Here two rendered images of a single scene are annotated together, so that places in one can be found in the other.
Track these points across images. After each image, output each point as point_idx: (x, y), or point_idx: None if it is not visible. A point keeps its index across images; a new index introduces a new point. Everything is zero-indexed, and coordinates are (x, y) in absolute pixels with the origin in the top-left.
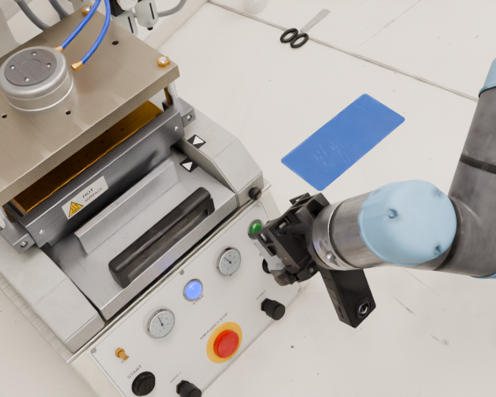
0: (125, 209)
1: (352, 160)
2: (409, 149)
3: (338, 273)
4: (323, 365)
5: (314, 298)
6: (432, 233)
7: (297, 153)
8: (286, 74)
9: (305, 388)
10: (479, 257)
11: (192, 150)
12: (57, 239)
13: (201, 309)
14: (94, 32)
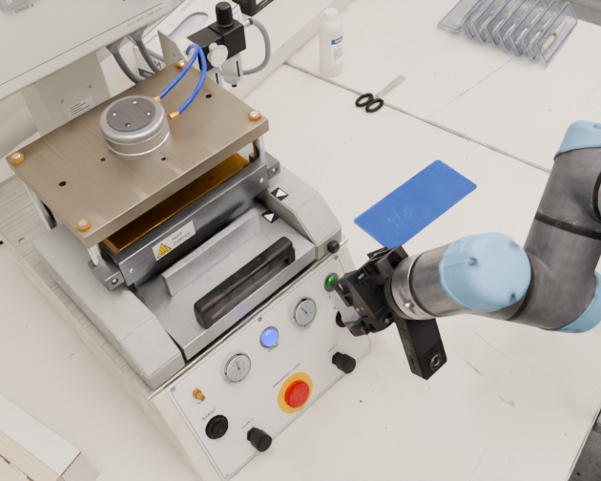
0: (210, 255)
1: (424, 223)
2: (481, 215)
3: (413, 324)
4: (391, 420)
5: (383, 355)
6: (508, 282)
7: (369, 215)
8: (361, 137)
9: (372, 442)
10: (549, 309)
11: (275, 201)
12: (142, 281)
13: (276, 357)
14: (188, 85)
